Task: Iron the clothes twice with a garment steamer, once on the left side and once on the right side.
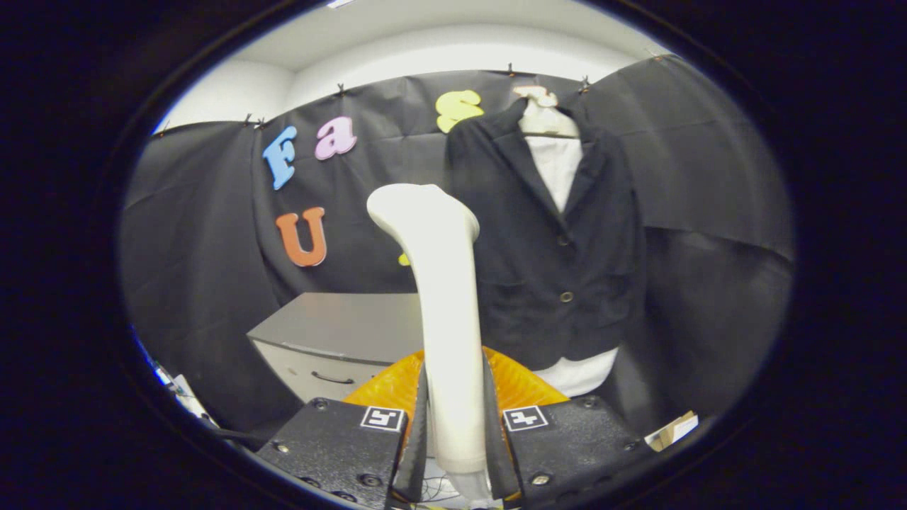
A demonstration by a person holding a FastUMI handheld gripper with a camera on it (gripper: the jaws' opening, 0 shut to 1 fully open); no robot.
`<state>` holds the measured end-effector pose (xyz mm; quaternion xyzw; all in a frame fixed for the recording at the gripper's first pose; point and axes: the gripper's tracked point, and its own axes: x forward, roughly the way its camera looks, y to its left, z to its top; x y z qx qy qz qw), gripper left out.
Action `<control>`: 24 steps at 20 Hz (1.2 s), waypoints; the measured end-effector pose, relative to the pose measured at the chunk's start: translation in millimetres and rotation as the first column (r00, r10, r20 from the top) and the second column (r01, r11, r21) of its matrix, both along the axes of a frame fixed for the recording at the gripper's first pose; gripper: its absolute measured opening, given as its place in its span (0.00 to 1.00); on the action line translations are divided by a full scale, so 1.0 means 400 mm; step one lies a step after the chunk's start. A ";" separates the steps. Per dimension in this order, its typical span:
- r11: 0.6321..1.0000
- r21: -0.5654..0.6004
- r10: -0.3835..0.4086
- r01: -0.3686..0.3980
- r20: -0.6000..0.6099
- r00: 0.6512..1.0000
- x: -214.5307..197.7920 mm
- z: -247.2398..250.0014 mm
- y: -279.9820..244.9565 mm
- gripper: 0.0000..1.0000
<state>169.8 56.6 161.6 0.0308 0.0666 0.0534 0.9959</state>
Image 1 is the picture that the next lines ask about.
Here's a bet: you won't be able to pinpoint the grey drawer cabinet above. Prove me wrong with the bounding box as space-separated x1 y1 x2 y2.
246 292 426 404

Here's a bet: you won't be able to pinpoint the thin black cables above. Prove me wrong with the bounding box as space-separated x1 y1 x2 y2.
422 475 461 505

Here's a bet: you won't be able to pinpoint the black jacket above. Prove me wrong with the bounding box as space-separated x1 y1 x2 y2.
445 96 649 373

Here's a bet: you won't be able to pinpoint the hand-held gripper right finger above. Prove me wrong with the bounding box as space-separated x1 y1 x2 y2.
482 347 656 510

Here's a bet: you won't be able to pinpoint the row of small backdrop clips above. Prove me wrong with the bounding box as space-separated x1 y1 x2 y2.
159 50 667 135

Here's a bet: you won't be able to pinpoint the white and blue object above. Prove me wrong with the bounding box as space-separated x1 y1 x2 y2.
138 340 213 426

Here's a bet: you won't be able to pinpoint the white mannequin torso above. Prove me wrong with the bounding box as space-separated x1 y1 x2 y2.
514 86 621 397

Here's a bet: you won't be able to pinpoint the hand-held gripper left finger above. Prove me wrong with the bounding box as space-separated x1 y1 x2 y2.
255 351 430 510

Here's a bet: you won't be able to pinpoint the black backdrop cloth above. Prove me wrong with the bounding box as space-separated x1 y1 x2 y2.
117 53 794 454

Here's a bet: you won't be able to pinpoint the white garment steamer with hose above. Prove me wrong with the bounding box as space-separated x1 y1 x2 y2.
366 183 497 504

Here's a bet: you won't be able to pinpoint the cardboard and paper sheets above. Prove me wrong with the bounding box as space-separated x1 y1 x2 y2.
643 411 700 452

